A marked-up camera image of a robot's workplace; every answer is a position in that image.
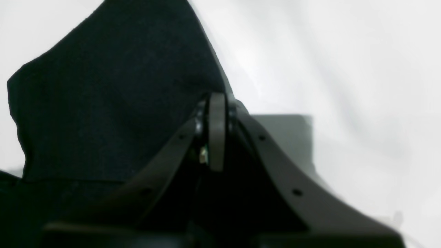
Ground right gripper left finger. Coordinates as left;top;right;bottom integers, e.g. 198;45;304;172
41;100;208;248

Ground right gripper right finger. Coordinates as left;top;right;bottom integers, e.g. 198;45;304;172
208;93;404;248

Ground black T-shirt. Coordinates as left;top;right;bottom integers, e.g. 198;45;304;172
0;0;225;248

